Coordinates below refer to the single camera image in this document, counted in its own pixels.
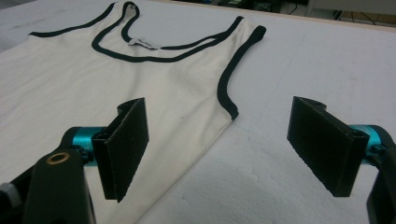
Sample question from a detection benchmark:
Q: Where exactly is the white foam mat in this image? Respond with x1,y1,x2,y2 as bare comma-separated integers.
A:
0,0,396,224

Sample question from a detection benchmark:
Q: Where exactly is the white tank top black trim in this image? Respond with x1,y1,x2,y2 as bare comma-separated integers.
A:
0,1,268,224

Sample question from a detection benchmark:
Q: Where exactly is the light wooden table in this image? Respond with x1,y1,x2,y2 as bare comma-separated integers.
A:
155,0,396,34

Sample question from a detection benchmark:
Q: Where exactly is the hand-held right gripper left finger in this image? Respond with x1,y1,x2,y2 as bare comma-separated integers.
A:
92,97,150,203

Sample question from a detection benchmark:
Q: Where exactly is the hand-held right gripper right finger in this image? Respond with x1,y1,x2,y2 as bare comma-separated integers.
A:
286,95,371,198

